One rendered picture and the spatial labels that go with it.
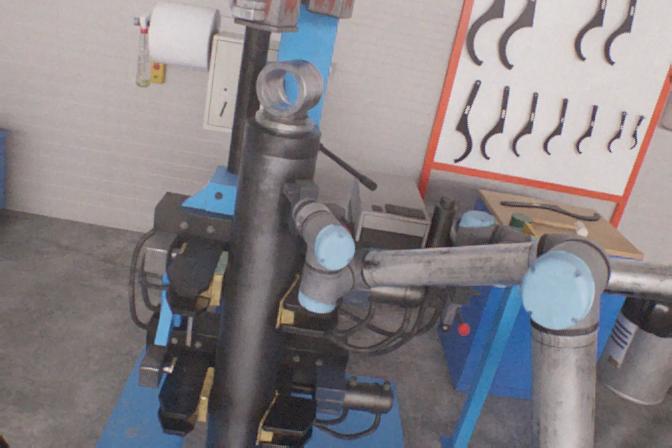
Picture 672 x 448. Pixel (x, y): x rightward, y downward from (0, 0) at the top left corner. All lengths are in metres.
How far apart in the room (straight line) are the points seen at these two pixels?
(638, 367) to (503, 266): 2.46
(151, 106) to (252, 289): 2.28
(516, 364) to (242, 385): 1.67
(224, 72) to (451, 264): 1.47
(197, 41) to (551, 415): 1.87
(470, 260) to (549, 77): 2.68
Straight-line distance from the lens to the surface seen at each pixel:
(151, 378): 2.12
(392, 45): 3.54
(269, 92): 1.56
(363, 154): 3.68
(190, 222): 1.91
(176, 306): 1.70
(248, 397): 1.92
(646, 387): 3.65
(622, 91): 4.00
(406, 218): 1.86
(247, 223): 1.59
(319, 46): 1.91
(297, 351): 2.12
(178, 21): 2.39
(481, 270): 1.19
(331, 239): 1.21
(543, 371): 1.04
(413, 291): 1.87
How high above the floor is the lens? 1.89
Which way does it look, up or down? 20 degrees down
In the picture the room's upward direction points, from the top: 12 degrees clockwise
